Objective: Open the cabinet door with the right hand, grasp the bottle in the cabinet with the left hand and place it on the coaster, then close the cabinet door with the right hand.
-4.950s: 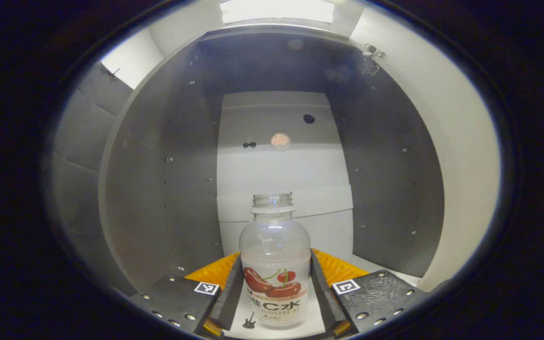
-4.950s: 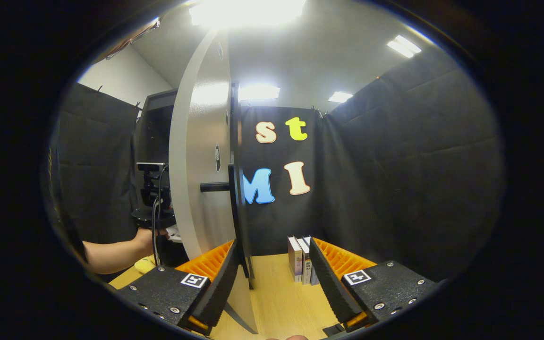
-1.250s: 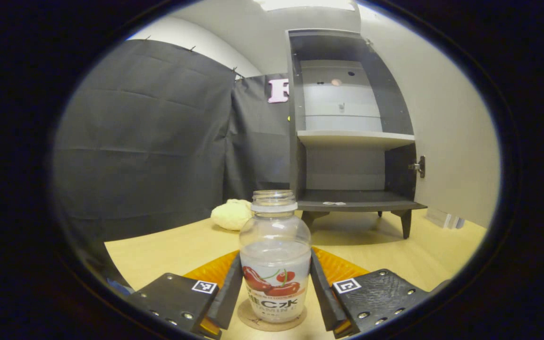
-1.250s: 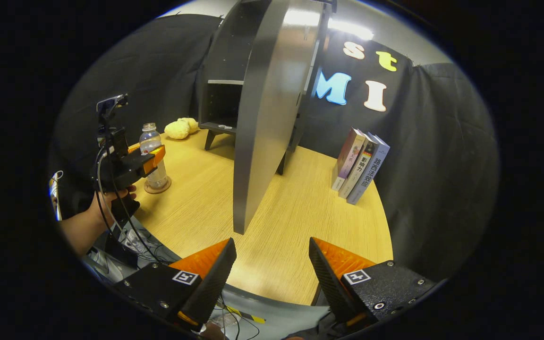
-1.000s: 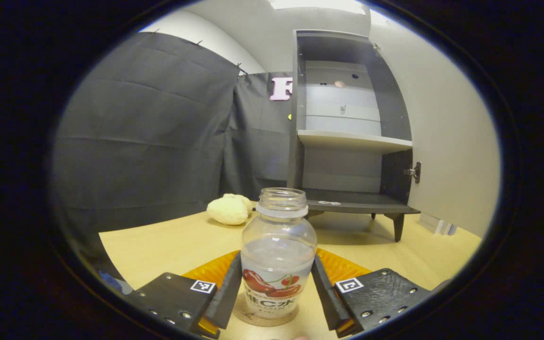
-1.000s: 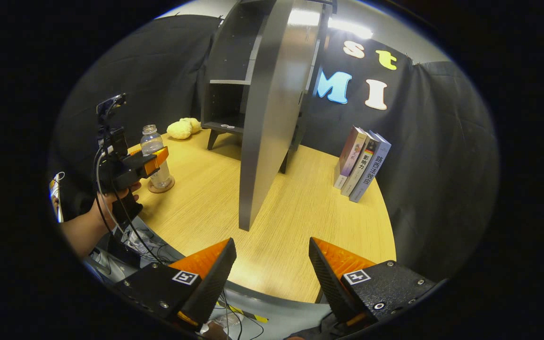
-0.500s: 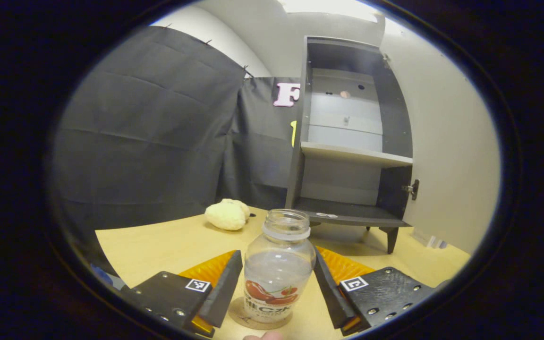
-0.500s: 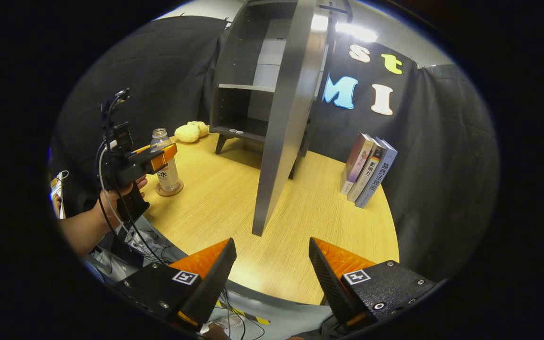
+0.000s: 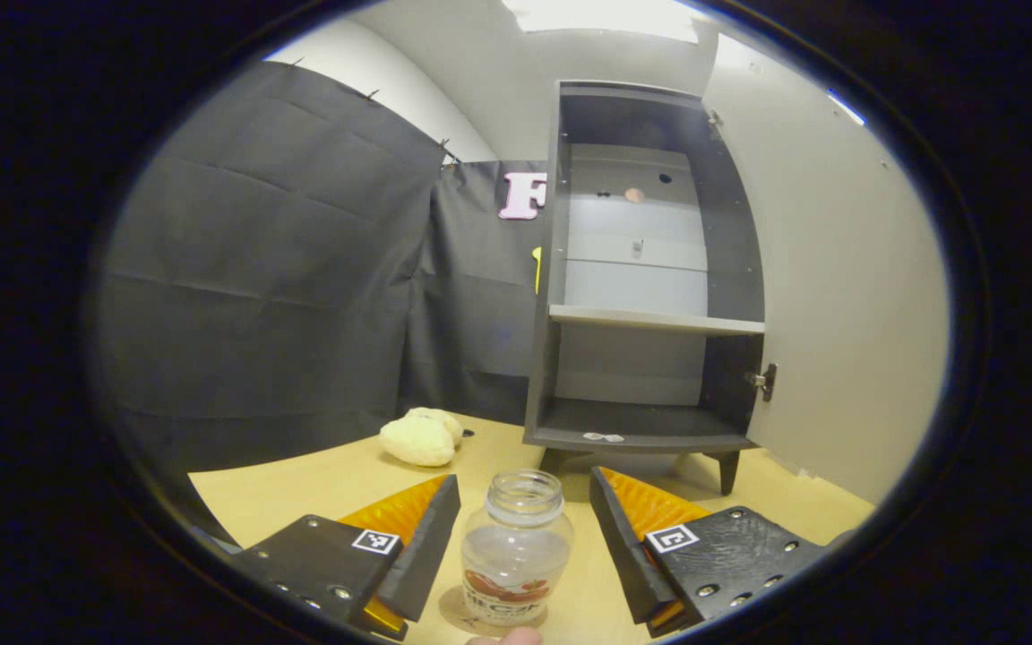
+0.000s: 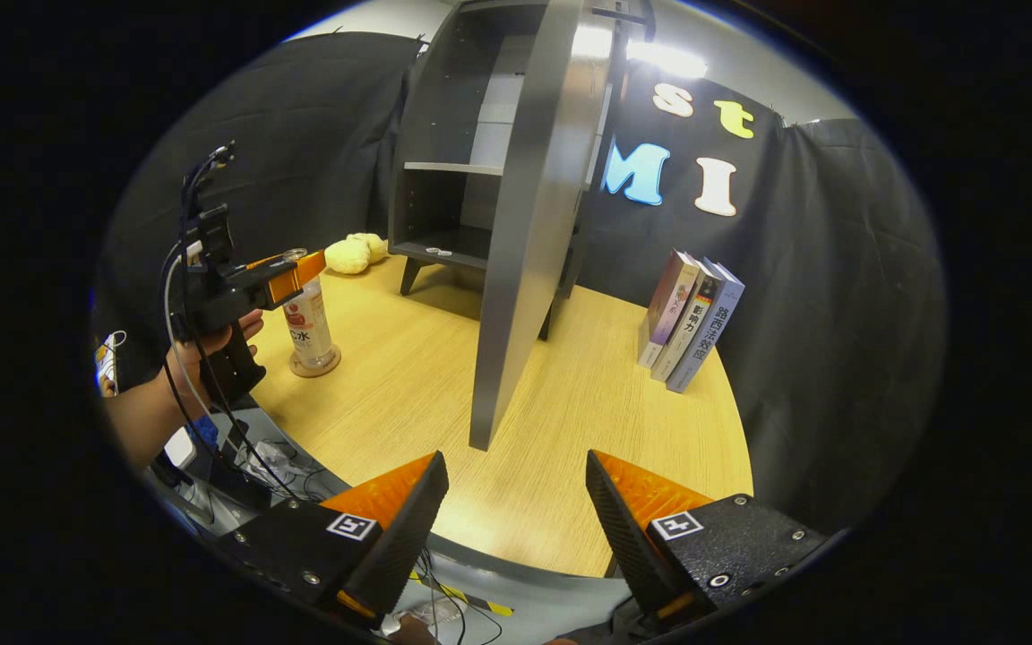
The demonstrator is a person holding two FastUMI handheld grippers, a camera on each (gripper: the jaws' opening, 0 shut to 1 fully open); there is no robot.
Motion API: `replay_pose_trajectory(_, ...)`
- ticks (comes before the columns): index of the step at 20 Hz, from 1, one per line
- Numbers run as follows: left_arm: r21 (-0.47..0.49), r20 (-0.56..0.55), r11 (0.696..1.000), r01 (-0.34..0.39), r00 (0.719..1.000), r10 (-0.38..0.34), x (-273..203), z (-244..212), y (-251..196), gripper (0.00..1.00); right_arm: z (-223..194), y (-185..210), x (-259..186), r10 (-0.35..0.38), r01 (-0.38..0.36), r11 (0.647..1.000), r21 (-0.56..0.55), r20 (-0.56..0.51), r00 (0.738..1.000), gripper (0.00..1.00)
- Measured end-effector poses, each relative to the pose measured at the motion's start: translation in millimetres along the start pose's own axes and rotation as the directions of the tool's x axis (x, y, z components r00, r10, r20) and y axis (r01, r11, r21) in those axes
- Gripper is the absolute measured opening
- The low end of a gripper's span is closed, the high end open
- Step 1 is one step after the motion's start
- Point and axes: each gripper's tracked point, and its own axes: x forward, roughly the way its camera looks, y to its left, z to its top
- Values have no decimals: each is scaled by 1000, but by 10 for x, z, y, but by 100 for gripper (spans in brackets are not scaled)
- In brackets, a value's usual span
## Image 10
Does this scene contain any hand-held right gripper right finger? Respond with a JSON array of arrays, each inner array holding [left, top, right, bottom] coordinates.
[[586, 450, 830, 624]]

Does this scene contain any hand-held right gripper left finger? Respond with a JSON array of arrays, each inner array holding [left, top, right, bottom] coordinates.
[[228, 451, 450, 628]]

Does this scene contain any clear plastic bottle red label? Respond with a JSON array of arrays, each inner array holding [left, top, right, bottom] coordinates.
[[281, 249, 342, 373]]

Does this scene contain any round brown coaster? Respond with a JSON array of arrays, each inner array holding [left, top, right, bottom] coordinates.
[[289, 348, 342, 378]]

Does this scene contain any grey cabinet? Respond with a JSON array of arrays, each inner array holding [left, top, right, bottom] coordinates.
[[388, 0, 651, 341]]

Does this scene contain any cream plush toy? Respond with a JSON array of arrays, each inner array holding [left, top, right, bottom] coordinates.
[[325, 233, 389, 275]]

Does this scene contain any yellow black hazard tape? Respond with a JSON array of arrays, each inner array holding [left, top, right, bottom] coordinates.
[[408, 573, 514, 617]]

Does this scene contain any white orange tag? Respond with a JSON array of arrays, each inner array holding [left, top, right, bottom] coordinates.
[[93, 330, 128, 397]]

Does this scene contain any clear plastic bag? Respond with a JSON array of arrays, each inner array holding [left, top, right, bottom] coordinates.
[[234, 439, 306, 489]]

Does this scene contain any white power adapter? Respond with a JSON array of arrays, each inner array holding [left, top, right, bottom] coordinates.
[[164, 428, 201, 469]]

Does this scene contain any blue grey book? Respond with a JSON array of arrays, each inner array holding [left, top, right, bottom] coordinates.
[[666, 262, 745, 393]]

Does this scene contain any beige and black book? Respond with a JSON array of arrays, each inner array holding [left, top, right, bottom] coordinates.
[[650, 260, 727, 383]]

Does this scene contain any black backdrop cloth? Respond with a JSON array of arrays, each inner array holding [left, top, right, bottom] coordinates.
[[95, 31, 947, 538]]

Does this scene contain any long ceiling light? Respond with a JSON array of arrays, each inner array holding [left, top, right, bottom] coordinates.
[[628, 40, 710, 80]]

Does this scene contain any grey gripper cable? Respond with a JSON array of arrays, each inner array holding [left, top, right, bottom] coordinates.
[[163, 254, 187, 343]]

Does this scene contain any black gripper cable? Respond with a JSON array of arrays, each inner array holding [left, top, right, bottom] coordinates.
[[160, 141, 306, 504]]

